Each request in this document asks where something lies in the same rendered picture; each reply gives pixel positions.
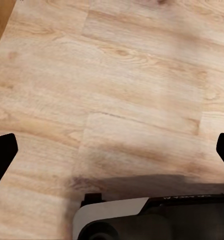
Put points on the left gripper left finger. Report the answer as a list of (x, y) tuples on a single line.
[(8, 150)]

